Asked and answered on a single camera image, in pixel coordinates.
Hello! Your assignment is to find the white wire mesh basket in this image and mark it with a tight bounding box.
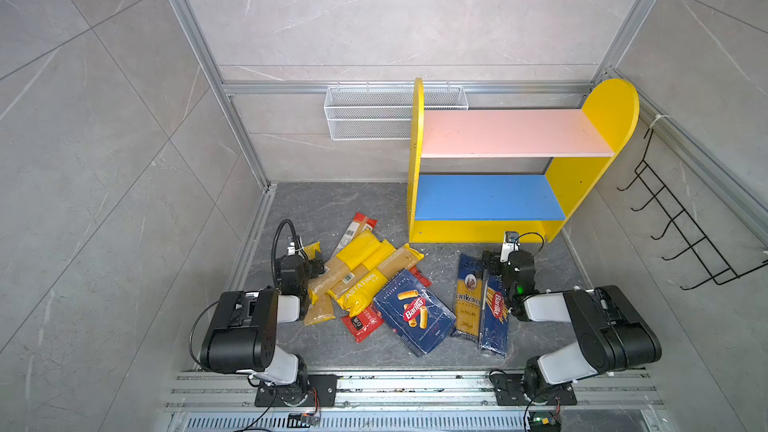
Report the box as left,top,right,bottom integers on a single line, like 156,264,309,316
323,85,469,142

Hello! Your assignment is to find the yellow Pastatime spaghetti bag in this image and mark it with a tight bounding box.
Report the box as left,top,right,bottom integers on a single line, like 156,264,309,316
337,244,425,318

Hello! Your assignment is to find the aluminium mounting rail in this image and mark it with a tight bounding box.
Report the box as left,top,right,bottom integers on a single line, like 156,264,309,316
160,369,676,431

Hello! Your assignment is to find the red white spaghetti bag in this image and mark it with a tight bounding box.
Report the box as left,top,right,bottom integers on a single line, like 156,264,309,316
332,212,377,256

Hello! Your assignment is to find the black wire hook rack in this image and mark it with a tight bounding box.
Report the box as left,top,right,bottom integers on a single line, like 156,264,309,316
616,129,767,291

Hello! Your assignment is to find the blue yellow spaghetti bag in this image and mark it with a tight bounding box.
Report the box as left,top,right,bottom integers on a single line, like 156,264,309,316
453,254,484,341

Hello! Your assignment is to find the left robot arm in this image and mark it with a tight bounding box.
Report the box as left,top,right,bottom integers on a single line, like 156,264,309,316
188,219,322,406

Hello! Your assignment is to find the small tan pasta bag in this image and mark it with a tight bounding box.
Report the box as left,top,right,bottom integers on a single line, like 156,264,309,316
303,294,336,326

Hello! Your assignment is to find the blue Barilla rigatoni box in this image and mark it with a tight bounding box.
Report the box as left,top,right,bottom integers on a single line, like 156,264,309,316
373,270,457,356

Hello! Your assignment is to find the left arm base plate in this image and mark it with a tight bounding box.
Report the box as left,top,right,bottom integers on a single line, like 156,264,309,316
254,374,339,408

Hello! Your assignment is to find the yellow shelf unit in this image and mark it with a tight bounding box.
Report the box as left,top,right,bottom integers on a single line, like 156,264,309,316
406,79,640,243

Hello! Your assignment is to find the red yellow pasta bag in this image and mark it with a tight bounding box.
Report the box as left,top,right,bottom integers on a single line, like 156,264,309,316
340,266,433,344

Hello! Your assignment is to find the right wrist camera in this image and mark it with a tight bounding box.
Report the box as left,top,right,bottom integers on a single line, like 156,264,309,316
500,231,520,262

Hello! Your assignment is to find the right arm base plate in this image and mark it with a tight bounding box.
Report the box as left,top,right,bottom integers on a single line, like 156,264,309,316
488,370,577,406

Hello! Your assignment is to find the blue Barilla spaghetti bag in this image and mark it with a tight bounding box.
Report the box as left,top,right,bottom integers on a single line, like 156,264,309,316
478,262,509,357

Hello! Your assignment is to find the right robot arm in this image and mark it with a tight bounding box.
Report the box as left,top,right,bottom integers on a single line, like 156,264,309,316
481,250,662,404

